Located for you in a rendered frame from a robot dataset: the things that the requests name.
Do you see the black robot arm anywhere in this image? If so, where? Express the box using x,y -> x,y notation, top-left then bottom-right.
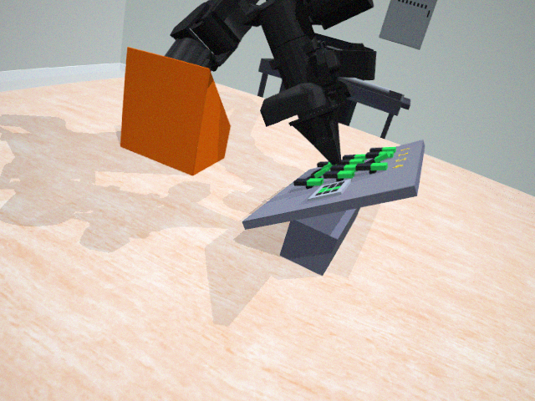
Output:
164,0 -> 377,86

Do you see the grey angled switch panel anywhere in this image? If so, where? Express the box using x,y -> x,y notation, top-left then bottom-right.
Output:
242,140 -> 425,276

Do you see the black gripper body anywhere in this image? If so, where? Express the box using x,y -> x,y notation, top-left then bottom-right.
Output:
260,35 -> 355,127

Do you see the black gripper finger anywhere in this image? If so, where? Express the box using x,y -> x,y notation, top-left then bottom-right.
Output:
289,104 -> 340,165
334,101 -> 347,162

